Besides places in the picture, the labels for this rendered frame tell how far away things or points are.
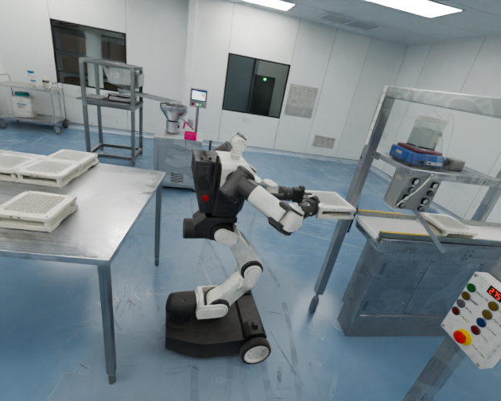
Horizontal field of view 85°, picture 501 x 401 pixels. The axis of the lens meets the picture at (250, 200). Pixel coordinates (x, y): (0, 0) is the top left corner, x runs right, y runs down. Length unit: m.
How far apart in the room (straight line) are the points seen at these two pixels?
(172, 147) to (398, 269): 2.95
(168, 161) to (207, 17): 3.53
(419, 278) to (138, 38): 6.12
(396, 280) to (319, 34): 5.70
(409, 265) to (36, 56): 7.01
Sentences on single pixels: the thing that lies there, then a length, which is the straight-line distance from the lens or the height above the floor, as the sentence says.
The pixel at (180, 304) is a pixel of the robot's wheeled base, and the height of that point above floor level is 0.33.
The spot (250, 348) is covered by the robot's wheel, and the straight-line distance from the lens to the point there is 1.90.
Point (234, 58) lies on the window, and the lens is 6.52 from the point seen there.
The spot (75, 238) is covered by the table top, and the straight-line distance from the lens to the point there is 1.47.
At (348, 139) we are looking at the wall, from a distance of 7.58.
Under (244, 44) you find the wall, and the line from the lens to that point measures 6.55.
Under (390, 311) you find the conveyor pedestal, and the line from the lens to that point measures 2.41.
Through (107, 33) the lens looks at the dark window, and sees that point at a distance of 6.76.
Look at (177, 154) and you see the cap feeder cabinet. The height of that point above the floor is 0.55.
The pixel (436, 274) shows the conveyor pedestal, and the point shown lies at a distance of 2.36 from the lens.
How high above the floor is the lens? 1.68
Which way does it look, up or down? 25 degrees down
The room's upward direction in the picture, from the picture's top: 11 degrees clockwise
